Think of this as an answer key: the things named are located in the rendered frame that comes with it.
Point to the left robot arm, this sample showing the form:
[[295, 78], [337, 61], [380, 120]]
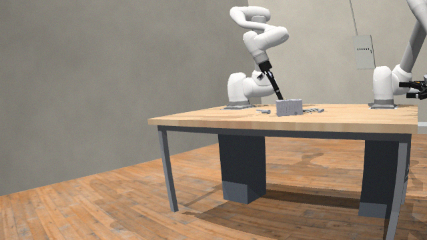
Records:
[[385, 81]]

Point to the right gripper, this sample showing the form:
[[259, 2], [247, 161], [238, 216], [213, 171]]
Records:
[[266, 66]]

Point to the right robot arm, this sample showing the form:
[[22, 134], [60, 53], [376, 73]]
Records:
[[262, 37]]

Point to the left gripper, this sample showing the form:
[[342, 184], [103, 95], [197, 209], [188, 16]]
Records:
[[420, 86]]

